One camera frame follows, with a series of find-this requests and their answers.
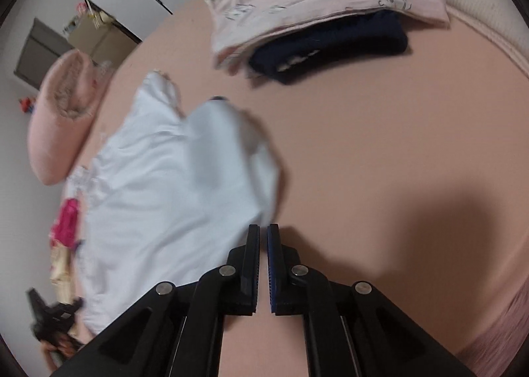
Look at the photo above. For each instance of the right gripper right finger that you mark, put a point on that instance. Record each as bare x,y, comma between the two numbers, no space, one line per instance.
351,330

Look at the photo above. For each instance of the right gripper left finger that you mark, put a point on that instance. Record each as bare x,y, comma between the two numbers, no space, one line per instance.
175,330

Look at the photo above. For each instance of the white t-shirt navy collar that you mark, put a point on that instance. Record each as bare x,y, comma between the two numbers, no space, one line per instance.
168,196

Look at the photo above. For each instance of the person's left hand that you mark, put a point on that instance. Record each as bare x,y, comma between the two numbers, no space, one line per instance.
56,353

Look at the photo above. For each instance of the magenta and cream garment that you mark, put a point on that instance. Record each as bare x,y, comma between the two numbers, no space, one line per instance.
63,243

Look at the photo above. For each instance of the rolled pink blanket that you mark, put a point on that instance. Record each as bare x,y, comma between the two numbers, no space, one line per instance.
69,98

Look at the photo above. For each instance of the red blue plush toy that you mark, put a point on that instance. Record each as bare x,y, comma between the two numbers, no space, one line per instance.
27,104

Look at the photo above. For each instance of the dark grey door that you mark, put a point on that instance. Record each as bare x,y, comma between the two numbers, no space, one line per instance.
41,49

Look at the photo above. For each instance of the cardboard box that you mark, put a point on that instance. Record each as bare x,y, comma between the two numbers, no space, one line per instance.
104,42

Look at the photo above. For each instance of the dark navy folded garment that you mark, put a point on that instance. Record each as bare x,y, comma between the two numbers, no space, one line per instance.
290,57

